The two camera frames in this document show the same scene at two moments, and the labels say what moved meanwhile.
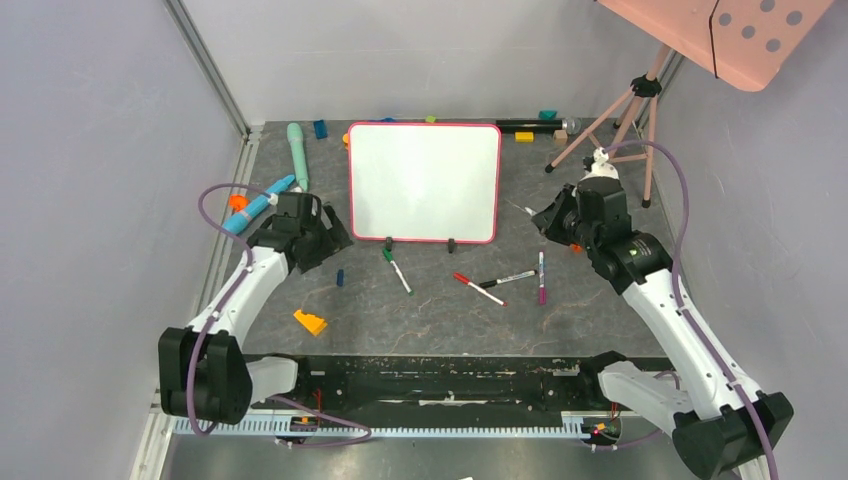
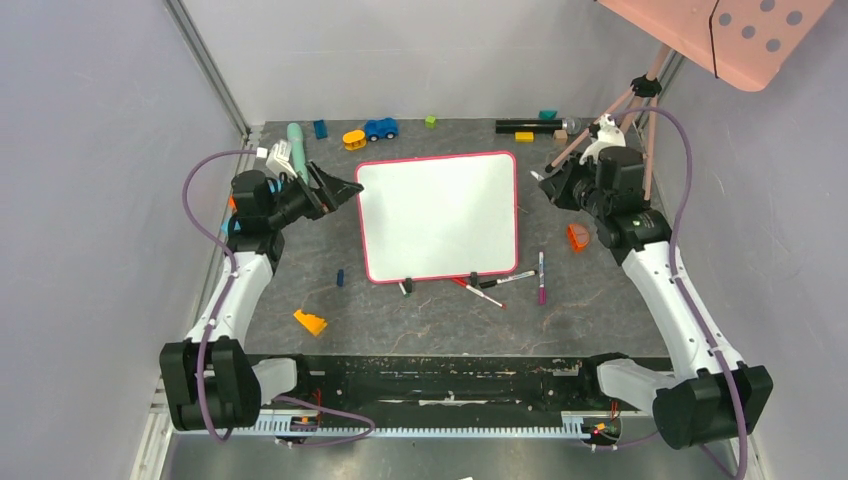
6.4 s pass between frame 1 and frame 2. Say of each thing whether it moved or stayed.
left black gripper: moved
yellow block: stayed
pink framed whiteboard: moved
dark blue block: stayed
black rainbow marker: stayed
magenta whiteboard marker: stayed
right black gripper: moved
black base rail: stayed
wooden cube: stayed
